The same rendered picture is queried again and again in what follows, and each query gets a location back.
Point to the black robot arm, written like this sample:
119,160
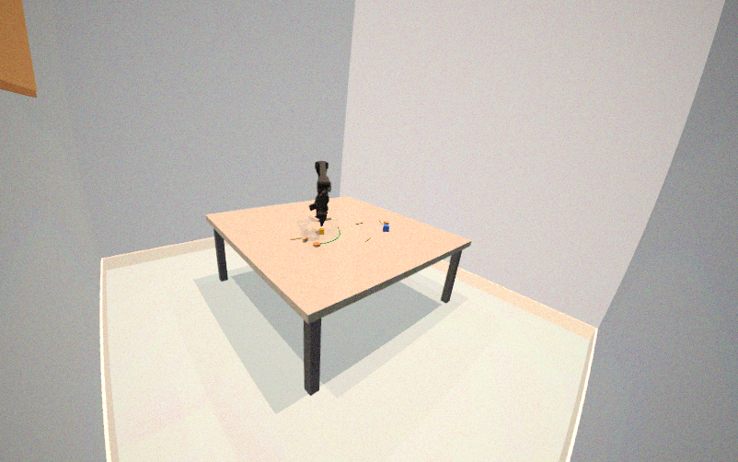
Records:
323,185

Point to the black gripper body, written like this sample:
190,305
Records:
322,210

